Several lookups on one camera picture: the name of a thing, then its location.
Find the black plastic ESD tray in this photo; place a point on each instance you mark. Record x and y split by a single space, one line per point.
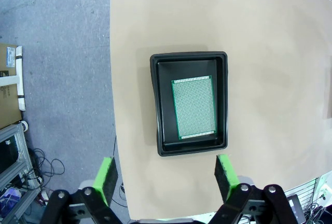
160 99

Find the aluminium profile frame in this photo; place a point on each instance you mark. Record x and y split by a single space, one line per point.
20 141

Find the green perforated circuit board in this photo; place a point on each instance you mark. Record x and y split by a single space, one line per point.
194 107

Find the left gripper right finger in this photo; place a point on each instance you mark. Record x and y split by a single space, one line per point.
228 174

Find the grey tablet device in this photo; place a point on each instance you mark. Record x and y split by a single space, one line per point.
295 208

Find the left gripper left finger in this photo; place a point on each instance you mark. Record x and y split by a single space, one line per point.
99 180

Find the flat brown cardboard box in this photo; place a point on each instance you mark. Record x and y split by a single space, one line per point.
7 104

